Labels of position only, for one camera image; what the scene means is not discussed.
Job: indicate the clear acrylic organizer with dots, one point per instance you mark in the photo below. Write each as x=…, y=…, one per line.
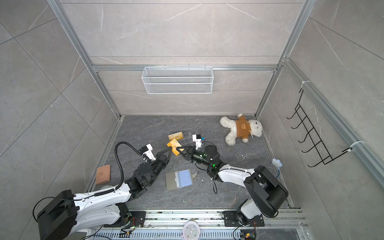
x=187, y=139

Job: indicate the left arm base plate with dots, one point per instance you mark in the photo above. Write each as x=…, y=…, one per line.
x=134, y=219

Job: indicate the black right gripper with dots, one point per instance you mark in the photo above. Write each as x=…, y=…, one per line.
x=194, y=152

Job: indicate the round white clock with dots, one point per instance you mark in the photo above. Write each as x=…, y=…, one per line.
x=191, y=231

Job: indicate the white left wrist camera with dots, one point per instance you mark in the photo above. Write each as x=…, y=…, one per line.
x=147, y=153

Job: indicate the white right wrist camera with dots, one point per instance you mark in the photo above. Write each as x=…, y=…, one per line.
x=198, y=140

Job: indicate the brown leather pouch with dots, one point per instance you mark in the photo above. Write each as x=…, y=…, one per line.
x=103, y=175

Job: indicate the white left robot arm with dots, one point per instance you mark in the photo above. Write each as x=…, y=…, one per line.
x=68, y=213

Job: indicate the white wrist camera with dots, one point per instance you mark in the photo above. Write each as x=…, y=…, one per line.
x=147, y=153
x=198, y=140

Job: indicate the aluminium frame post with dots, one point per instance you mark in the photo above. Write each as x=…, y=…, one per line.
x=73, y=37

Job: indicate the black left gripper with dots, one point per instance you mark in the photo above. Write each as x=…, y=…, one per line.
x=162, y=160

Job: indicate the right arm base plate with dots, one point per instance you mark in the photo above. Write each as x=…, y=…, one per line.
x=236, y=219

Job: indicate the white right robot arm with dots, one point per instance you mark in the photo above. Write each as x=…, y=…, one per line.
x=267, y=193

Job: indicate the black wire hook rack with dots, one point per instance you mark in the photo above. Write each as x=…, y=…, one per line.
x=313, y=136

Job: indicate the white wire mesh basket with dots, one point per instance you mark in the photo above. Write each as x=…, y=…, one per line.
x=178, y=80

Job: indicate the orange credit card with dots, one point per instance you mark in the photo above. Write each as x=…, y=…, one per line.
x=176, y=136
x=174, y=144

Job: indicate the white teddy bear brown sweater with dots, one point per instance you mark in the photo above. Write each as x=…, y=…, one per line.
x=241, y=128

